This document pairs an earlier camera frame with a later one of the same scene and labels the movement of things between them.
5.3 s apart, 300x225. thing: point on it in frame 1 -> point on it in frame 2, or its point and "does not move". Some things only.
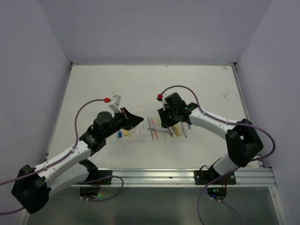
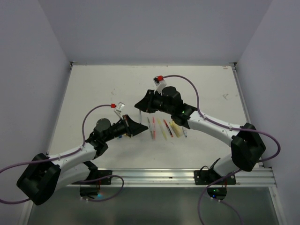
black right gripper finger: x=167 y=119 -> x=149 y=103
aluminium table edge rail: x=247 y=177 does not move
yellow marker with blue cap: x=177 y=130 does not move
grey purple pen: x=155 y=129 -> x=140 y=116
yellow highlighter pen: x=162 y=131 does not move
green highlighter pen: x=150 y=127 does not move
